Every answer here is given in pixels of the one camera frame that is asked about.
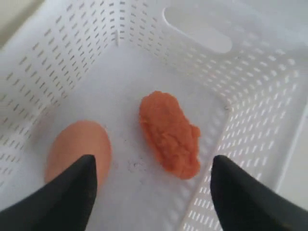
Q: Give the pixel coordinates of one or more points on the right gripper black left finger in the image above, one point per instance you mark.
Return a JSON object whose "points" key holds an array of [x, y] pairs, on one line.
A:
{"points": [[64, 204]]}

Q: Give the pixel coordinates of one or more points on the white perforated plastic basket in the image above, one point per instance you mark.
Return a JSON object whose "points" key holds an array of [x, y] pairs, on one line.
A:
{"points": [[239, 78]]}

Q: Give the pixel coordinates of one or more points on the brown egg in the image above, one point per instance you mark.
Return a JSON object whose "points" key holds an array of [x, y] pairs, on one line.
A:
{"points": [[81, 138]]}

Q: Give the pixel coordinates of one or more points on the orange fried chicken piece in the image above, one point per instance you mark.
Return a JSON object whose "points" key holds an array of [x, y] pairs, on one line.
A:
{"points": [[173, 139]]}

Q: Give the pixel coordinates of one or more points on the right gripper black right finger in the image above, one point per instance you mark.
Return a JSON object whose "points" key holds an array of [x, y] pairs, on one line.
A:
{"points": [[242, 203]]}

